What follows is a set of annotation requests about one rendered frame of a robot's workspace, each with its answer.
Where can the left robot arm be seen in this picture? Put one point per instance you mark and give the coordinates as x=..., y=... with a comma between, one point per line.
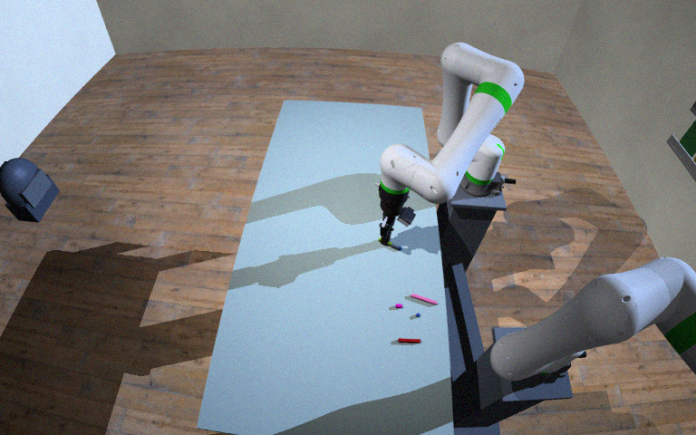
x=609, y=309

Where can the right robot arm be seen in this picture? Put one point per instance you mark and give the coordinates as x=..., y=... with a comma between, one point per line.
x=499, y=83

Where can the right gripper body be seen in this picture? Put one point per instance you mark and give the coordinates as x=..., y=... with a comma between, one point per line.
x=390, y=210

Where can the pink rod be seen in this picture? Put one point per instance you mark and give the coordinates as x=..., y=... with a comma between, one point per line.
x=424, y=299

